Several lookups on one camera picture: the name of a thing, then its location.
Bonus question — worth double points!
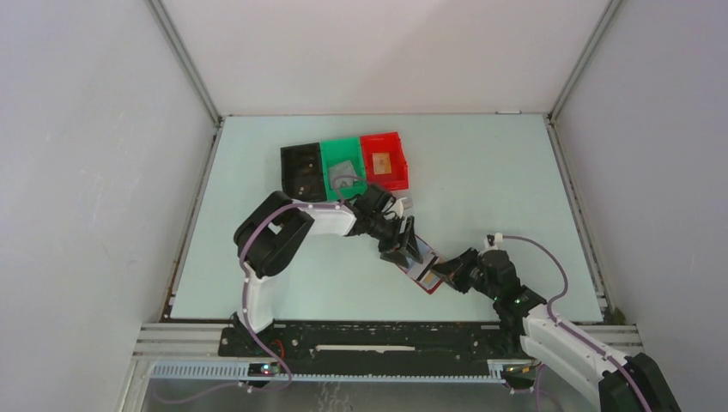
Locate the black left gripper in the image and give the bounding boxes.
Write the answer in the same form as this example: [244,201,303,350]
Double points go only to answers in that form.
[366,214,422,270]

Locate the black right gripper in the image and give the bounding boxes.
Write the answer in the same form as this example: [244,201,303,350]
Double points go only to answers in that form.
[429,248,500,303]

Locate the red leather card holder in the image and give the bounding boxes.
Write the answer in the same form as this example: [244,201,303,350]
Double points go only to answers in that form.
[397,237,442,294]

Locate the orange tan credit card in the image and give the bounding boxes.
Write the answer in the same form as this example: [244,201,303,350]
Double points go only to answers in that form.
[417,271,442,294]

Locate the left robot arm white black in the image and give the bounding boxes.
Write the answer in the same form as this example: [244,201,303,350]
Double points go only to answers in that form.
[234,184,424,358]

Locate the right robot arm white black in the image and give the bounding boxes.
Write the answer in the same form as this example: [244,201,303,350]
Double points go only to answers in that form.
[432,249,680,411]

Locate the orange card in red bin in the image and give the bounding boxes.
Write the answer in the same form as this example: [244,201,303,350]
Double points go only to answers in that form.
[372,152,391,175]

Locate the grey card in green bin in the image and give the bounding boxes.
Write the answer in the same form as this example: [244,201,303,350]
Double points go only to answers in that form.
[328,160,357,189]

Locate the red plastic bin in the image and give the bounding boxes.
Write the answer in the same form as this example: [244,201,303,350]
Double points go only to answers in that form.
[360,131,410,191]

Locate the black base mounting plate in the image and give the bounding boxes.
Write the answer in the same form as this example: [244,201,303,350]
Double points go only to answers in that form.
[218,320,540,375]

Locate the green plastic bin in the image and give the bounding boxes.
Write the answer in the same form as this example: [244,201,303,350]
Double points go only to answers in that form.
[320,136,367,201]

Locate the black plastic bin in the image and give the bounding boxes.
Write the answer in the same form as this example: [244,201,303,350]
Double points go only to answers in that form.
[280,142,327,203]

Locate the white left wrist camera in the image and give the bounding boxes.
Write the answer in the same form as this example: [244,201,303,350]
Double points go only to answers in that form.
[392,197,413,217]

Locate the aluminium frame rail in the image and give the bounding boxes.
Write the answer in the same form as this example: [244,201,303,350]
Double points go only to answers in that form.
[132,323,226,360]

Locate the grey slotted cable duct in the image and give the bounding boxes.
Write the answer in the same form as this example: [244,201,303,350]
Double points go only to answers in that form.
[150,361,505,384]

